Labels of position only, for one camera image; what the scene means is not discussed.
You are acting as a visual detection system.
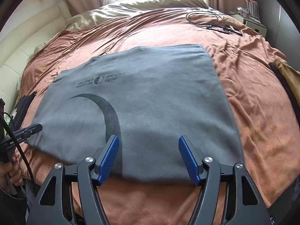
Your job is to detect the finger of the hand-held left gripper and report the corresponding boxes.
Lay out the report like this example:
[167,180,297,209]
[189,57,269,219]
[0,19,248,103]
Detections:
[13,123,43,143]

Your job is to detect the beige duvet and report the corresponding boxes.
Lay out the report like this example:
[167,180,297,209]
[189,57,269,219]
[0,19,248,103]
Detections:
[34,0,210,54]

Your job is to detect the striped gift bag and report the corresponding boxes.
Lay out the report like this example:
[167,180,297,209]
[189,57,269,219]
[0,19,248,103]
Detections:
[244,0,259,17]

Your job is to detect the folded tan shirt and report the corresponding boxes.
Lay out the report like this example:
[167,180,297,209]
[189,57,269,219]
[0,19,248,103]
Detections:
[273,58,300,104]

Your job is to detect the orange-brown blanket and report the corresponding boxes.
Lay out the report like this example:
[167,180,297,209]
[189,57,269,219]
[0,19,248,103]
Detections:
[17,7,300,225]

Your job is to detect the person's left hand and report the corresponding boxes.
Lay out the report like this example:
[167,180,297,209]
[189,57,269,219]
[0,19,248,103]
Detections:
[0,159,24,193]

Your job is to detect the cream padded headboard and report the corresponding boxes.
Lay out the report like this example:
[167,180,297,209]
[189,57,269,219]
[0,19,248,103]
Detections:
[0,1,71,99]

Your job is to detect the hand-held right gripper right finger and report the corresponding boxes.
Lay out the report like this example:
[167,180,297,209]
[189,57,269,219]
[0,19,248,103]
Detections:
[178,135,272,225]

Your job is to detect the grey t-shirt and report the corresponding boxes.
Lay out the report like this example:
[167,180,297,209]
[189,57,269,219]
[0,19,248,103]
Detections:
[25,43,245,183]

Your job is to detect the white nightstand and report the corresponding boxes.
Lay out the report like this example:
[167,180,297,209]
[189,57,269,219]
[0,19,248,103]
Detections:
[228,9,268,38]

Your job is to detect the black garment with paw print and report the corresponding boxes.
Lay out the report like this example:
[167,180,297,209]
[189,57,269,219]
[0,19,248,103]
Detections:
[9,91,38,132]

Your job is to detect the folded black garment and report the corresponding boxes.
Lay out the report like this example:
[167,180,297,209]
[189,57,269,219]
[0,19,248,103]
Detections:
[268,62,300,122]

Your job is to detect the white power strip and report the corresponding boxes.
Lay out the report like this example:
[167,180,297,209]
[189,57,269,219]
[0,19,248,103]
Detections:
[247,16,265,25]

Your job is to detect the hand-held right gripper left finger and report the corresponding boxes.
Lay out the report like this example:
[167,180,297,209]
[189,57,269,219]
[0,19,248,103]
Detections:
[26,135,119,225]

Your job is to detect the grey wardrobe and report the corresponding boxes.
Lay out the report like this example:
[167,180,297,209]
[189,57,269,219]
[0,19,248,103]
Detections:
[258,0,296,59]

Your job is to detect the thin black coiled cable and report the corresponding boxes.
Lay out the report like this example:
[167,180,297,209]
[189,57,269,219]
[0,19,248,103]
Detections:
[186,9,235,29]

